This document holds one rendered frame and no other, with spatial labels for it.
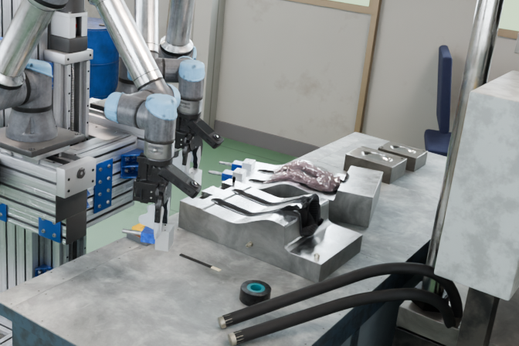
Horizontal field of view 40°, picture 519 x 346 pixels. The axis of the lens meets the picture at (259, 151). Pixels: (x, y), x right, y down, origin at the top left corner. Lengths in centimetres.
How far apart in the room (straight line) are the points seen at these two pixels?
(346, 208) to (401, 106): 267
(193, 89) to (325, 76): 307
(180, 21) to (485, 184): 134
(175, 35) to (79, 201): 66
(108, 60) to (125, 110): 373
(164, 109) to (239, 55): 374
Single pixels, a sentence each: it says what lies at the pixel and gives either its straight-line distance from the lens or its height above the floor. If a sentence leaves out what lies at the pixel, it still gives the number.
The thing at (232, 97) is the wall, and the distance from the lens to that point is 554.
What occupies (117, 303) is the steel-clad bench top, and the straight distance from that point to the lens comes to 185.
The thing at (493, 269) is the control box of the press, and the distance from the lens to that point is 152.
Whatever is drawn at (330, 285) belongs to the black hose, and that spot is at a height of 89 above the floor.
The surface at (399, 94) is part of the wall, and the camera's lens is 497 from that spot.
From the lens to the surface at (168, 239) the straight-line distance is 186.
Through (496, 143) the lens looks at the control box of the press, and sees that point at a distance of 144.
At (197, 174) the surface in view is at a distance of 225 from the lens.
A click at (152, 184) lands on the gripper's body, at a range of 180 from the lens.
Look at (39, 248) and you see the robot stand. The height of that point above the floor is 54.
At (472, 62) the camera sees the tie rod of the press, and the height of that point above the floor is 146.
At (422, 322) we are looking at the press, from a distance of 200.
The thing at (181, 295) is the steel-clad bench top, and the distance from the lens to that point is 189.
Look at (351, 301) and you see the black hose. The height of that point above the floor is 88.
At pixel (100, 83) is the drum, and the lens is 552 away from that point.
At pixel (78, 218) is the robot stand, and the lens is 229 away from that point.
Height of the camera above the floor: 177
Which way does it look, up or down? 19 degrees down
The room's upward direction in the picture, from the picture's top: 6 degrees clockwise
